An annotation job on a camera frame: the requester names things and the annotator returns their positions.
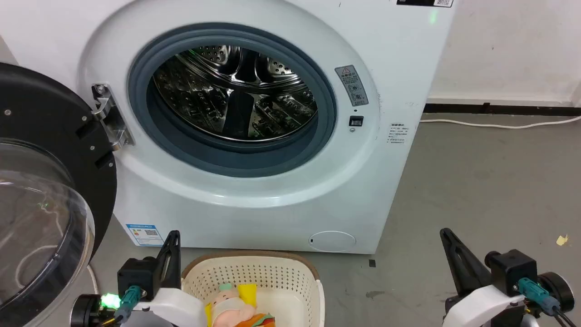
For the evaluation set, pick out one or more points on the black washer door with glass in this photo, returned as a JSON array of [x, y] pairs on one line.
[[41, 104]]

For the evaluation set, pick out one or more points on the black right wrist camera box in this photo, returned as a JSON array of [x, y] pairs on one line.
[[510, 270]]

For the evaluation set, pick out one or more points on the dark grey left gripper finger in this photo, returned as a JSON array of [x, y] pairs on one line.
[[170, 268]]

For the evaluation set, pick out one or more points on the burger plush toy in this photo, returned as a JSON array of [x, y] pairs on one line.
[[261, 321]]

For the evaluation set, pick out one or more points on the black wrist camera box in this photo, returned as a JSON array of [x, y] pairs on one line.
[[136, 272], [510, 270]]

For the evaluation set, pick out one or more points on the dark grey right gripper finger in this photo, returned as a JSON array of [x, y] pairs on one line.
[[465, 265]]

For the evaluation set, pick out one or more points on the blue energy label sticker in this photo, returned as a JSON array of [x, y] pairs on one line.
[[144, 234]]

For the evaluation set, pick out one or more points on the cream perforated laundry basket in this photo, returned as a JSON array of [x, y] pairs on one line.
[[254, 270]]

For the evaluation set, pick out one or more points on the chrome door hinge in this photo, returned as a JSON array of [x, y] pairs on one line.
[[110, 119]]

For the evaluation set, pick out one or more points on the yellow paper scrap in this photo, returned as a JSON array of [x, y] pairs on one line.
[[562, 240]]

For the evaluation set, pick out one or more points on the yellow plush toy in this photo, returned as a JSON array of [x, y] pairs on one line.
[[248, 293]]

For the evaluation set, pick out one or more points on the black baseboard strip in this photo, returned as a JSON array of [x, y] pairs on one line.
[[522, 109]]

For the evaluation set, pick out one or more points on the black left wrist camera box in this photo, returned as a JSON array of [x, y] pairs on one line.
[[136, 272]]

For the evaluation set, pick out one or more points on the grey rubber door gasket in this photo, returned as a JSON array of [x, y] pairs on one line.
[[190, 154]]

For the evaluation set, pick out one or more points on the black round wrist joint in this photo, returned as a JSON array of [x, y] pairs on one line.
[[84, 311], [560, 288]]

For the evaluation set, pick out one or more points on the white front-load washing machine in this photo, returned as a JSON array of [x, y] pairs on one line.
[[386, 68]]

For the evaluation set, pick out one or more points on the black label with QR code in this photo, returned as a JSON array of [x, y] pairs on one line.
[[417, 2]]

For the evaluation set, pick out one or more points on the stainless steel washer drum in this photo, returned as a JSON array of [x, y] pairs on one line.
[[236, 91]]

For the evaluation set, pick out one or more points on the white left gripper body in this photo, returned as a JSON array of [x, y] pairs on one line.
[[170, 309]]

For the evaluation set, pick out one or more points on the round white filter cover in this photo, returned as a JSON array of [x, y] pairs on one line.
[[332, 241]]

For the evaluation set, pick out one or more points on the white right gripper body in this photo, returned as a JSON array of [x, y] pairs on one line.
[[488, 304]]

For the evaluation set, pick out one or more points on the black door latch socket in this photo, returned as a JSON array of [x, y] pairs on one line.
[[356, 121]]

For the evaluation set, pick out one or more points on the grey warning sticker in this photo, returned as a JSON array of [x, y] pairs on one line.
[[352, 85]]

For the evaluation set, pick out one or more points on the black round left wrist joint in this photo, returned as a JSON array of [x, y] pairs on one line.
[[84, 311]]

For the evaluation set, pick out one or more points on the black round right wrist joint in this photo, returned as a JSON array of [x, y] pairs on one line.
[[560, 288]]

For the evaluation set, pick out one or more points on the white text info sticker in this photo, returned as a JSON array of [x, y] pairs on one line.
[[398, 133]]

